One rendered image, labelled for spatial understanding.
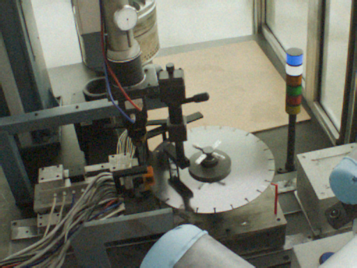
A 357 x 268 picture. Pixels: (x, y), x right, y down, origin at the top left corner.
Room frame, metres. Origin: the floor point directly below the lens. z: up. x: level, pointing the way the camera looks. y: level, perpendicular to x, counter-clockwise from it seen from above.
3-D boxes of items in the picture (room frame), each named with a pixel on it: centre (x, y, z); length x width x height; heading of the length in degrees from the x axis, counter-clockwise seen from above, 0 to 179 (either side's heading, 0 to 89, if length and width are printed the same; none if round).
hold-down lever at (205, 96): (0.94, 0.05, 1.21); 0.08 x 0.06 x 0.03; 100
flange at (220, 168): (1.00, 0.02, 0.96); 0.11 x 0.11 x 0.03
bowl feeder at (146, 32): (1.73, 0.33, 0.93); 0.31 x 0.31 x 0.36
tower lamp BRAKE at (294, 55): (1.19, -0.22, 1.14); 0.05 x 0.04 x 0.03; 10
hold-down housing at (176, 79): (0.96, 0.08, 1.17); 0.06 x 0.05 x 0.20; 91
